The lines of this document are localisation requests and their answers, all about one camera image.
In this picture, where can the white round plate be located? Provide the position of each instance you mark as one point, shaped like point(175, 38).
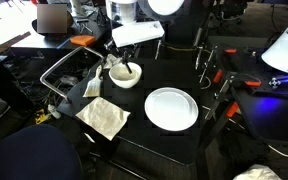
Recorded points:
point(171, 109)

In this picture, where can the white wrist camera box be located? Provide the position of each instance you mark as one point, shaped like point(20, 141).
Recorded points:
point(137, 32)

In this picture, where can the white ceramic bowl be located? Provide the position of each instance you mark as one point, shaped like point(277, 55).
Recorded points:
point(121, 77)

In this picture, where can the white bristle paint brush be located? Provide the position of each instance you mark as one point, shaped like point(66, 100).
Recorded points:
point(93, 86)

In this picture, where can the small crumpled paper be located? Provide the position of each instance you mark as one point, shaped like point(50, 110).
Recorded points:
point(111, 61)

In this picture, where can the dark blue chair seat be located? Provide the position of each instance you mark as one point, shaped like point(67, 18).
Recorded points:
point(39, 152)

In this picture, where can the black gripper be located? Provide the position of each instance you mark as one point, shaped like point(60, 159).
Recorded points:
point(119, 52)

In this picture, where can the dark grey pen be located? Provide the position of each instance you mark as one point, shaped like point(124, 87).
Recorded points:
point(125, 62)

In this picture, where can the crumpled beige paper napkin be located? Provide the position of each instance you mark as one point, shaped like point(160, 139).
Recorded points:
point(104, 117)

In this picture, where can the black perforated breadboard plate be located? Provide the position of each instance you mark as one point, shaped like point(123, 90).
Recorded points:
point(265, 110)

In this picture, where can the orange sponge block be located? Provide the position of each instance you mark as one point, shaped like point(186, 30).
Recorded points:
point(83, 40)

